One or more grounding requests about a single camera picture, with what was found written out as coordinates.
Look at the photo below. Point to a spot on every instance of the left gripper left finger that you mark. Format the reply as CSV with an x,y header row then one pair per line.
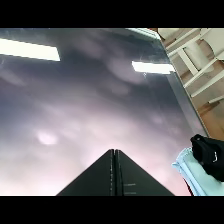
x,y
96,180

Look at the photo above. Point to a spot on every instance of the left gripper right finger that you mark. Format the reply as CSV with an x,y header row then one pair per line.
x,y
136,181

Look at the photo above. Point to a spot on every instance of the light blue garment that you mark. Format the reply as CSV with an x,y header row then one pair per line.
x,y
196,176

